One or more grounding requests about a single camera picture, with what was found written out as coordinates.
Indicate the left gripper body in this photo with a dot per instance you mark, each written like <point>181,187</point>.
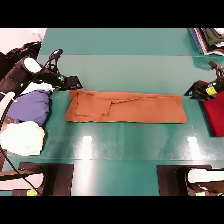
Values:
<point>71,82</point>

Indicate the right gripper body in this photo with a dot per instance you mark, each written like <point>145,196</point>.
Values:
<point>200,90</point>

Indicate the orange shirt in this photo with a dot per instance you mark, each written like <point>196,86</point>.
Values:
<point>133,108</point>

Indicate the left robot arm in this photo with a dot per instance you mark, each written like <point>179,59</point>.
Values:
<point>18,75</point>

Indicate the red garment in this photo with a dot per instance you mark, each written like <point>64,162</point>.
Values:
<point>216,113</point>

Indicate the purple garment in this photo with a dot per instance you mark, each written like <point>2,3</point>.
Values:
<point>31,106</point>

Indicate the blue garment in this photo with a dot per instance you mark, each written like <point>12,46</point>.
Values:
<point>195,40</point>

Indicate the dark green garment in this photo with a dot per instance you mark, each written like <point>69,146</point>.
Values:
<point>213,35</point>

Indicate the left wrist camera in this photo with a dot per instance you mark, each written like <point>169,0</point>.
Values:
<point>55,56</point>

